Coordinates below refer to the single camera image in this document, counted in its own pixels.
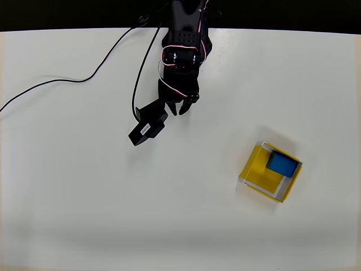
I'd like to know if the yellow open box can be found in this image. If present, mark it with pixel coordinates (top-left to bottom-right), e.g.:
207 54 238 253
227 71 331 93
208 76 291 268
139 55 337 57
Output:
237 140 303 204

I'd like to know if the blue cube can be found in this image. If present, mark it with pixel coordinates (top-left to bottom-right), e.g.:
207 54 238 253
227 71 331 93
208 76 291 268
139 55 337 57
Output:
265 150 300 178

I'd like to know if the black wrist-mounted camera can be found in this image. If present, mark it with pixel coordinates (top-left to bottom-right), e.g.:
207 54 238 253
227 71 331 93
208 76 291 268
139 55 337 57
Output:
127 100 169 147

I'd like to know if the thin black camera cable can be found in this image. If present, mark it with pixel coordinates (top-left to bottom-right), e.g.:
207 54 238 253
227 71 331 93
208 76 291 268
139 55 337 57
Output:
0 5 171 121

